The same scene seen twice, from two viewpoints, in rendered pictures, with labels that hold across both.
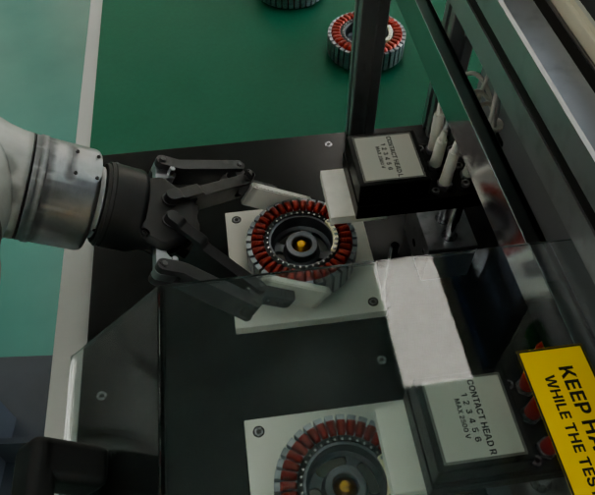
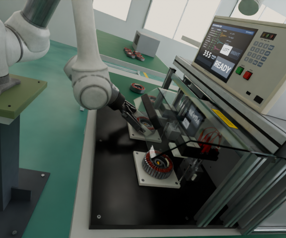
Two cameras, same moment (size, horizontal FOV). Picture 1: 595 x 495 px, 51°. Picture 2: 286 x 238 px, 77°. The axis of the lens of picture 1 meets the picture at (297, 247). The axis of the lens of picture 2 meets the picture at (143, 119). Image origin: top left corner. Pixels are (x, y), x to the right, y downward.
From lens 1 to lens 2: 39 cm
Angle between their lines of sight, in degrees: 27
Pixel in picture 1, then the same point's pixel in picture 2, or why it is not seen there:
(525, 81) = (206, 83)
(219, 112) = not seen: hidden behind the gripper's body
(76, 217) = (113, 96)
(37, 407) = (26, 183)
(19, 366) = (23, 171)
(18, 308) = (27, 156)
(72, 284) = (89, 122)
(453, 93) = (189, 91)
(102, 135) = not seen: hidden behind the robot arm
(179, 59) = not seen: hidden behind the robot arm
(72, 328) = (89, 129)
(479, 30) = (197, 80)
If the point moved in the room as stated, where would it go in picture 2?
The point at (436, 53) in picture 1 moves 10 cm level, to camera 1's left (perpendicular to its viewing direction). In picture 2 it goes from (185, 86) to (164, 79)
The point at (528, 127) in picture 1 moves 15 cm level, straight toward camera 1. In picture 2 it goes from (206, 89) to (203, 100)
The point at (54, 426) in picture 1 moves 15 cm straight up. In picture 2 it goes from (86, 145) to (94, 111)
